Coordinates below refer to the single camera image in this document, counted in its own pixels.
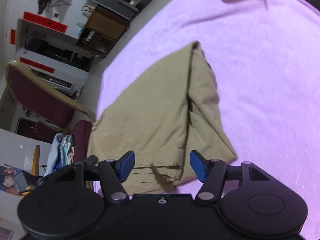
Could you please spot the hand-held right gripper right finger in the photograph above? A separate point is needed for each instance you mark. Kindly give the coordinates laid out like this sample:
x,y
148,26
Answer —
x,y
197,166

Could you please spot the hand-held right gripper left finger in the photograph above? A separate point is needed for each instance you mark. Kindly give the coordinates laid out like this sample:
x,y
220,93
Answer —
x,y
126,165

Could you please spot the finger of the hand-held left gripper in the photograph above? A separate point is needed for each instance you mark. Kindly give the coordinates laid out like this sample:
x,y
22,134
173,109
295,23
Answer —
x,y
90,160

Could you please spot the khaki shorts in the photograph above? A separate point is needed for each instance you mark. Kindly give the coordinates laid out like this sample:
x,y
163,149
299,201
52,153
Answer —
x,y
155,110

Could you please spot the stack of folded clothes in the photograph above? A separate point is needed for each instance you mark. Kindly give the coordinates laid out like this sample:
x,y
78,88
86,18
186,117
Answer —
x,y
56,152

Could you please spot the purple towel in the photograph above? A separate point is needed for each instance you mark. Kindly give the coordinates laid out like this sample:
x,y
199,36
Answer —
x,y
262,80

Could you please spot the wooden cabinet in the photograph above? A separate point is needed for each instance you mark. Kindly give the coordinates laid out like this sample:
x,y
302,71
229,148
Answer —
x,y
105,25

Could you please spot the long red banner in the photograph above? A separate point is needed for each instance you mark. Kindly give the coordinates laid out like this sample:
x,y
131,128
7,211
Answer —
x,y
45,22

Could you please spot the tall grey speaker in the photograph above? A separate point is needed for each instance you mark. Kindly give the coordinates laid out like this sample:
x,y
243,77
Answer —
x,y
107,1

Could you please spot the wall poster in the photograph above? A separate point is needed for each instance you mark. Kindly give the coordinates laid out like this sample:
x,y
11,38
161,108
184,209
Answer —
x,y
7,180

